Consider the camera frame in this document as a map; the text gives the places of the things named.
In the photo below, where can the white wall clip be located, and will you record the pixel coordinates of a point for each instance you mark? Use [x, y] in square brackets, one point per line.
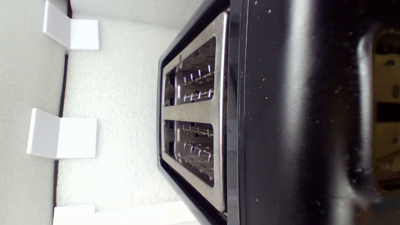
[84, 34]
[75, 137]

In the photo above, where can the black two-slot toaster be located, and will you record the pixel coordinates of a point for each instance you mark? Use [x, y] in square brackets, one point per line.
[281, 125]

